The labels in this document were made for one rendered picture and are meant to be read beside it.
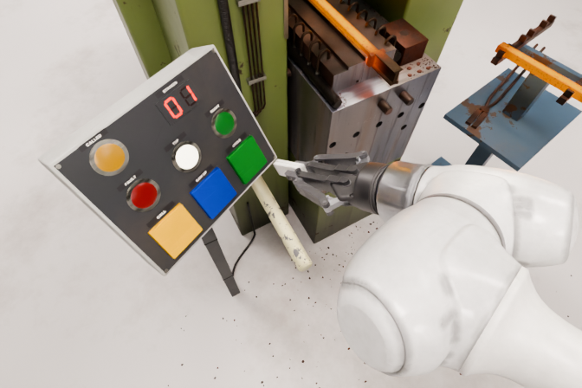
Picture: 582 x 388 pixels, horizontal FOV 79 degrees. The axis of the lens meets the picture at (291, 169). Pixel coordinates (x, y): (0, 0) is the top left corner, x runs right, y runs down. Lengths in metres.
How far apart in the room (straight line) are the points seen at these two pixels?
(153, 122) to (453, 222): 0.48
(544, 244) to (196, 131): 0.54
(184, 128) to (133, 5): 0.72
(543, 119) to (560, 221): 1.14
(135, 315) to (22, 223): 0.79
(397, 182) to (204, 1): 0.58
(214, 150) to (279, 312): 1.07
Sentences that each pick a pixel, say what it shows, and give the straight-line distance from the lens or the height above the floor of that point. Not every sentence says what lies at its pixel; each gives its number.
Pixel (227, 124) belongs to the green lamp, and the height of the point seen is 1.09.
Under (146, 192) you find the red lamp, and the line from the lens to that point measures 0.65.
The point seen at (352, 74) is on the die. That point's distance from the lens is 1.01.
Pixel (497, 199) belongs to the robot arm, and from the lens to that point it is 0.41.
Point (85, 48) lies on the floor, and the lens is 3.03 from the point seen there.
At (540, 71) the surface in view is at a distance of 1.25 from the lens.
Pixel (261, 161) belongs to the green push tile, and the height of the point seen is 0.99.
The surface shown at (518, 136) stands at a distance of 1.45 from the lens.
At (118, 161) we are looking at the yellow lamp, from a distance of 0.62.
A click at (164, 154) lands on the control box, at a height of 1.12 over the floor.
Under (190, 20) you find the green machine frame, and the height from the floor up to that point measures 1.15.
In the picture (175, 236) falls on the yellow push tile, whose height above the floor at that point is 1.01.
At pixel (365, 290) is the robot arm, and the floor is 1.34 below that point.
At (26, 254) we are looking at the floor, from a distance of 2.13.
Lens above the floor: 1.61
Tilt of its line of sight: 56 degrees down
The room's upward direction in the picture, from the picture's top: straight up
